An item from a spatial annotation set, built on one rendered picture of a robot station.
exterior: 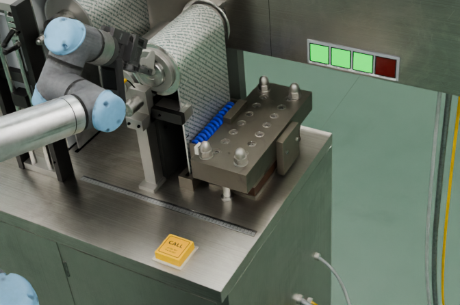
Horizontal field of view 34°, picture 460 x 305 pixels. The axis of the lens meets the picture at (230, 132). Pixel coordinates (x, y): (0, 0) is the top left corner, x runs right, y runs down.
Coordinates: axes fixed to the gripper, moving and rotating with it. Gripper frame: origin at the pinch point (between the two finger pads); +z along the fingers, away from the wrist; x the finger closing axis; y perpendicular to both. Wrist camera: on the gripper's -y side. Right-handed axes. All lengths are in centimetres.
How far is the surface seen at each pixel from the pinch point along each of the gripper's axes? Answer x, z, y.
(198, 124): -5.0, 22.5, -8.9
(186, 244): -17.1, 8.9, -37.5
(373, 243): -28, 151, -40
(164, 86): -1.9, 6.0, -1.9
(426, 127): -24, 215, 14
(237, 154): -21.2, 15.6, -13.7
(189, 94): -5.0, 13.7, -2.0
